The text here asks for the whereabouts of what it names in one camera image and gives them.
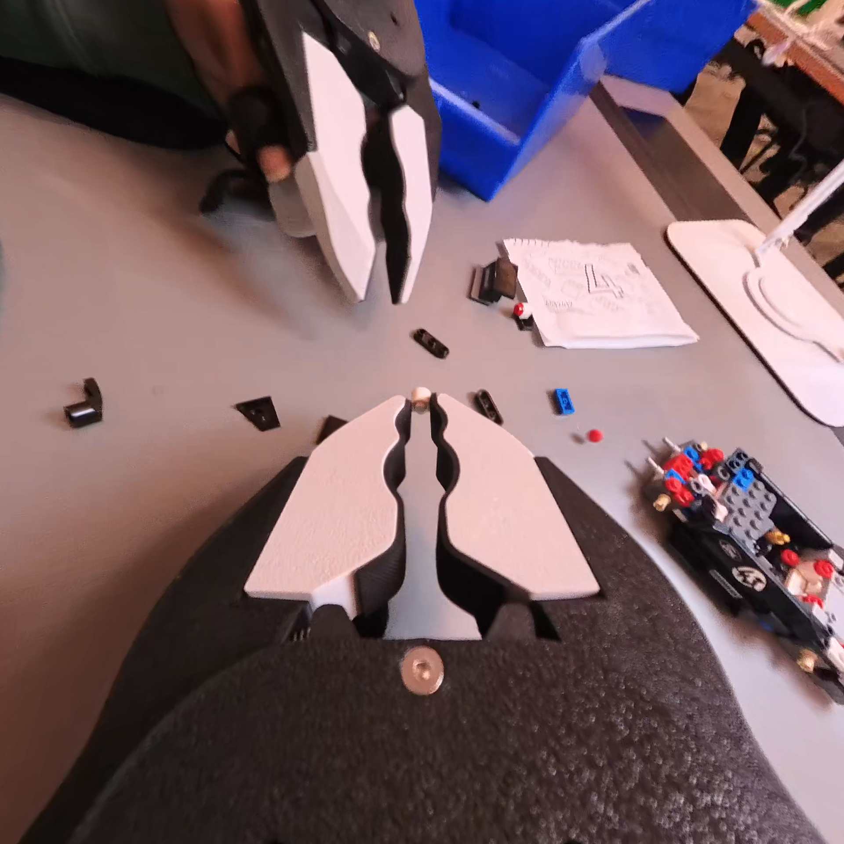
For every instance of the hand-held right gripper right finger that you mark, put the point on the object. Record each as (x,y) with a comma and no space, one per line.
(514,521)

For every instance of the white booklet stand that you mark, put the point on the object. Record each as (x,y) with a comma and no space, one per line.
(745,297)

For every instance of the black lego panel piece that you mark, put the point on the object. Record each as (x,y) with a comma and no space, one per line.
(494,282)

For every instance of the black lego bracket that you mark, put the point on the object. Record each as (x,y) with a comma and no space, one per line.
(86,409)

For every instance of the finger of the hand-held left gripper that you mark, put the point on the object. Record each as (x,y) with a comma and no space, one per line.
(336,178)
(412,184)

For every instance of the black lego slope piece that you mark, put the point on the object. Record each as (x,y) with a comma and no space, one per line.
(329,430)

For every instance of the black oblong lego piece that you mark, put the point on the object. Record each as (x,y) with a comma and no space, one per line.
(489,407)
(432,343)

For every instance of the red white black lego piece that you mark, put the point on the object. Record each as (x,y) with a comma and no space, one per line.
(524,316)

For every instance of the blue lego plate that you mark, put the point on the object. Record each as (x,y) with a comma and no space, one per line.
(564,401)

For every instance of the wooden table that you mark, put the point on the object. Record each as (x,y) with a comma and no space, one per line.
(804,46)

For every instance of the black lego wedge plate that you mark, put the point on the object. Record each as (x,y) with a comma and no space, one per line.
(258,414)

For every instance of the cream round lego piece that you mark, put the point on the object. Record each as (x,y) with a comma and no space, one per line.
(420,397)

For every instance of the blue plastic bin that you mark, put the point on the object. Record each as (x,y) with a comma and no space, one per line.
(692,39)
(501,86)

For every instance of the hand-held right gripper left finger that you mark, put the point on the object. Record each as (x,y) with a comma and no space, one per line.
(329,514)

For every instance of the printed white paper bag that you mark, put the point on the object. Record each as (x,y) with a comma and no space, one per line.
(593,297)

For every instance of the lego car model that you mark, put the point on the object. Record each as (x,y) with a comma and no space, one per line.
(745,547)

